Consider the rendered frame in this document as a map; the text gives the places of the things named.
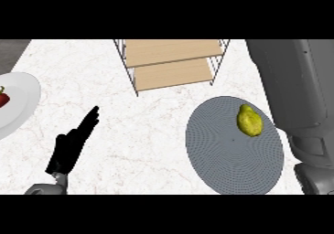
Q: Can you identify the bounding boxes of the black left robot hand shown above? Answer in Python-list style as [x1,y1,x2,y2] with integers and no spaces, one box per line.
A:
[44,105,103,176]

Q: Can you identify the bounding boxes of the round grey placemat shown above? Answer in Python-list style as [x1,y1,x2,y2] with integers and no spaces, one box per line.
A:
[184,96,286,196]

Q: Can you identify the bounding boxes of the yellow-green tomato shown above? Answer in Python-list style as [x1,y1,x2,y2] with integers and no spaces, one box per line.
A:
[236,103,265,138]

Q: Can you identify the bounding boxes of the white plate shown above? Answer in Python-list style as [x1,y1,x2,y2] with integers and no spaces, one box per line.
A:
[0,71,42,144]

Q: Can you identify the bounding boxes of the wire tiered shelf wooden boards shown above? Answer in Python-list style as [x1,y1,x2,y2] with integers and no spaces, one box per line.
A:
[113,39,231,97]

